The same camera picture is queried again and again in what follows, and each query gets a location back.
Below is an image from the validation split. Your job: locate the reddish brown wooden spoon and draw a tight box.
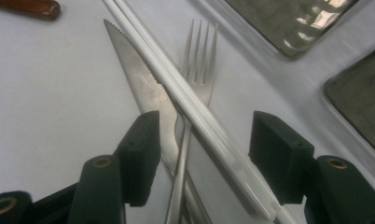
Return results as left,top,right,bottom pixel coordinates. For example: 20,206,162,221
0,0,62,21

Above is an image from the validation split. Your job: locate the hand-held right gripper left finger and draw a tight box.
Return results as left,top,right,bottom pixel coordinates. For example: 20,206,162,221
67,110,161,224

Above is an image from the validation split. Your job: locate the white table mat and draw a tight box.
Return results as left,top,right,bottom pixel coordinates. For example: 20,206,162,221
0,0,375,224

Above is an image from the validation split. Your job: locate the steel fork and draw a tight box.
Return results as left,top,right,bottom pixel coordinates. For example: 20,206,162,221
163,18,219,224

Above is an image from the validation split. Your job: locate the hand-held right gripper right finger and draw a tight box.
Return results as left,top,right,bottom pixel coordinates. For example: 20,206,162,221
249,110,375,224

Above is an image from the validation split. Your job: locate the clear grey plastic bin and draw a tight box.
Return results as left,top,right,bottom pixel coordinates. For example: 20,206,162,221
224,0,361,59
323,43,375,162

